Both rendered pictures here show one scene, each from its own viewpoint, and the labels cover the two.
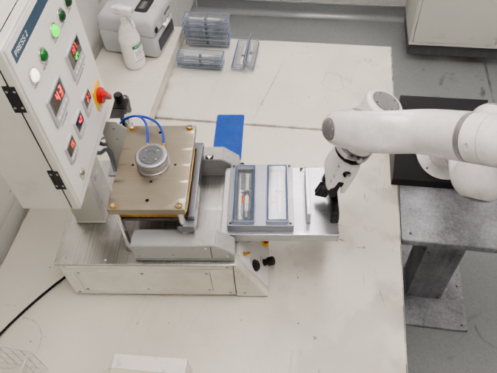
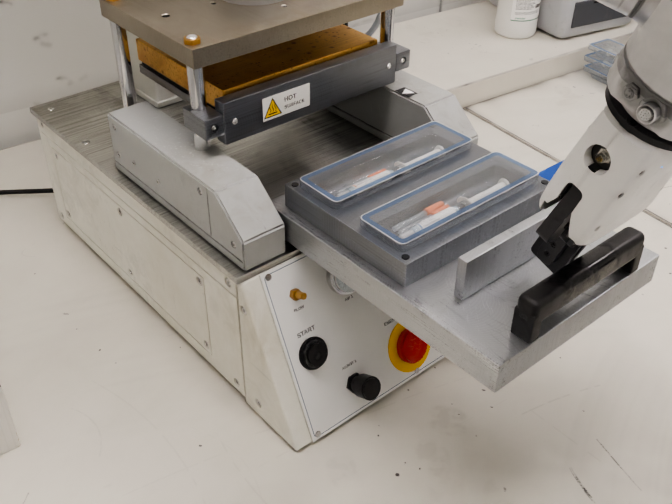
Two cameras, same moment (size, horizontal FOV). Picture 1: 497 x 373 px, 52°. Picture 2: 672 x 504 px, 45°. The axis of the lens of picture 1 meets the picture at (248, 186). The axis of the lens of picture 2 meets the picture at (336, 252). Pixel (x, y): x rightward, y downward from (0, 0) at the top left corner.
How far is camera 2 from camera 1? 0.82 m
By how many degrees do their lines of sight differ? 35
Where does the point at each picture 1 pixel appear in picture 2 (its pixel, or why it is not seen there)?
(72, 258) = (56, 116)
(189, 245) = (180, 164)
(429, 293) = not seen: outside the picture
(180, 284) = (166, 289)
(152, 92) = (494, 68)
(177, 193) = (221, 31)
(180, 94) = (544, 102)
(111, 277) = (88, 196)
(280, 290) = (334, 465)
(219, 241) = (234, 194)
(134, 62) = (508, 20)
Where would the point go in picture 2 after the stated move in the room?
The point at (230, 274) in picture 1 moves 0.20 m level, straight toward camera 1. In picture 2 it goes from (233, 314) to (62, 434)
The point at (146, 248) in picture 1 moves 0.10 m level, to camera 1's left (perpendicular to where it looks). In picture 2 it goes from (125, 134) to (75, 103)
